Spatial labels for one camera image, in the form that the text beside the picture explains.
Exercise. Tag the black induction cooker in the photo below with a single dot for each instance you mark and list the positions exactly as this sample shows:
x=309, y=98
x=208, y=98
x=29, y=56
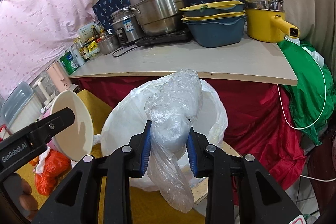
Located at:
x=173, y=38

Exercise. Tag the small steel lidded pot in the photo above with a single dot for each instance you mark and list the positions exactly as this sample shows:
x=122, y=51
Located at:
x=108, y=44

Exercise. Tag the orange plastic bag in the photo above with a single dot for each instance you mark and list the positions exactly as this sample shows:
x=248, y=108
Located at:
x=48, y=168

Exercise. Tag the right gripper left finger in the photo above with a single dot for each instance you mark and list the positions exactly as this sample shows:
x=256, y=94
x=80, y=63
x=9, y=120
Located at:
x=76, y=199

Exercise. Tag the clear plastic bag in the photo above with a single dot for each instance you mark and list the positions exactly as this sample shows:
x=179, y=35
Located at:
x=172, y=110

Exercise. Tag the white-lined trash bin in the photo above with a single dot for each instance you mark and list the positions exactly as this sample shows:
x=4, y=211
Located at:
x=128, y=118

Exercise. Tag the green plastic bag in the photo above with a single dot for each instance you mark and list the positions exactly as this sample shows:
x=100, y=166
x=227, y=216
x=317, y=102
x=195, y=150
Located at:
x=312, y=100

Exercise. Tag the green tin can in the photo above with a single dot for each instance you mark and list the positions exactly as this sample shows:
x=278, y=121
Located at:
x=69, y=62

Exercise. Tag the white bottle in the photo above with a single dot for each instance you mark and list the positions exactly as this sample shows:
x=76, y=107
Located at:
x=77, y=56

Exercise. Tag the white dish rack box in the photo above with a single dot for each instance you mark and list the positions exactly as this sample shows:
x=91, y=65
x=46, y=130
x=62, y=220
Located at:
x=21, y=108

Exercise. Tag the pink floral curtain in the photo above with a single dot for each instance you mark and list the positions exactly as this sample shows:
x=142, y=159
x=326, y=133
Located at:
x=34, y=33

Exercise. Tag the dark red curtain cloth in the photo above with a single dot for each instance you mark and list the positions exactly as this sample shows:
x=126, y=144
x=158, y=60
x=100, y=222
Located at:
x=258, y=114

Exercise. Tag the yellow electric pot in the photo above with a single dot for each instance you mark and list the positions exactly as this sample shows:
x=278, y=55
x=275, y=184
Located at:
x=266, y=21

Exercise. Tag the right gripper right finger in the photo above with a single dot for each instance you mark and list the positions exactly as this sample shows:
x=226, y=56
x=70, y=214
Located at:
x=261, y=198

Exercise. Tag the white glass kettle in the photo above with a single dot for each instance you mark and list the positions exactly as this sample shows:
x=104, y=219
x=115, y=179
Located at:
x=45, y=91

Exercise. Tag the pink electric kettle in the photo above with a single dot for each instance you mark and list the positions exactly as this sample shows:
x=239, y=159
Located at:
x=59, y=77

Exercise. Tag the yellow patterned tablecloth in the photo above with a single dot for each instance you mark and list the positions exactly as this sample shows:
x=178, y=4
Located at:
x=146, y=207

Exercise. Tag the steel rice cooker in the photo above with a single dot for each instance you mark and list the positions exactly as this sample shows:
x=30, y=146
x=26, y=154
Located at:
x=126, y=26

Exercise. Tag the person's left hand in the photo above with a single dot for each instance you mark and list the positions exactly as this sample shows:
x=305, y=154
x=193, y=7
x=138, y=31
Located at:
x=27, y=200

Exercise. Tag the dark sauce bottle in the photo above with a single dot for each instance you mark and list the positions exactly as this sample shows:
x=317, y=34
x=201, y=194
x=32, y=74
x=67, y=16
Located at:
x=96, y=34

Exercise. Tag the stacked blue yellow basins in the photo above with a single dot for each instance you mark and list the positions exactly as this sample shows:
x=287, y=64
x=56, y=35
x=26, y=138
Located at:
x=215, y=24

